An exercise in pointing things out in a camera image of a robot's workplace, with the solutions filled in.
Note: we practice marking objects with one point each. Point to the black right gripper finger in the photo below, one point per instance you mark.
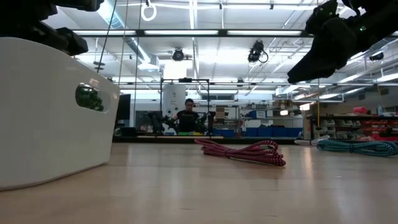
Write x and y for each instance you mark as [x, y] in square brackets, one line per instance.
[314, 68]

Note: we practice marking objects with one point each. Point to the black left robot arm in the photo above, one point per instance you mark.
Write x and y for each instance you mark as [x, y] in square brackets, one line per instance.
[18, 21]

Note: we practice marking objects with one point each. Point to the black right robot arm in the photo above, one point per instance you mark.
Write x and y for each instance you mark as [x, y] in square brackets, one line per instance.
[379, 18]

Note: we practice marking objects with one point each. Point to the black background robot arm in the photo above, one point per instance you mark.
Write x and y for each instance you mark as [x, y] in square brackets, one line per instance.
[157, 121]
[207, 121]

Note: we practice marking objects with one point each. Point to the shelf with storage bins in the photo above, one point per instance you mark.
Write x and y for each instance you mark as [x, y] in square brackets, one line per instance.
[351, 126]

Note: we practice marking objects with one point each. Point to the row of blue bins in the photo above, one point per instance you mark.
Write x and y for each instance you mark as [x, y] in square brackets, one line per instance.
[273, 132]

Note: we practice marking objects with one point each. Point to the person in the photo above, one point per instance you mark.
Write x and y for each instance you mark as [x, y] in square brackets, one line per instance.
[187, 119]

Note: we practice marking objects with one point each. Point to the round black ceiling fixture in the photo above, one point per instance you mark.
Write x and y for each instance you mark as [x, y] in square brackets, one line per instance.
[178, 55]

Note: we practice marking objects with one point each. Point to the white cylindrical tank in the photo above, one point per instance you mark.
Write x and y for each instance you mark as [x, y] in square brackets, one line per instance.
[174, 99]

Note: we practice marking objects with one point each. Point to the black monitor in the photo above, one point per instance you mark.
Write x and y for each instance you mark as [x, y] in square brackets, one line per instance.
[124, 109]

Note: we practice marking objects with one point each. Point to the white plastic bin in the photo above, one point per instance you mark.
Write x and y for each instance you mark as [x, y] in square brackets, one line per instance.
[37, 124]

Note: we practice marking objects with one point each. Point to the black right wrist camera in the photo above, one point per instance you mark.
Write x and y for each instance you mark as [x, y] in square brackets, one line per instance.
[321, 15]

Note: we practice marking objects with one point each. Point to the black overhead camera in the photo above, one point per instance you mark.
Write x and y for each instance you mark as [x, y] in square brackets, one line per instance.
[256, 51]

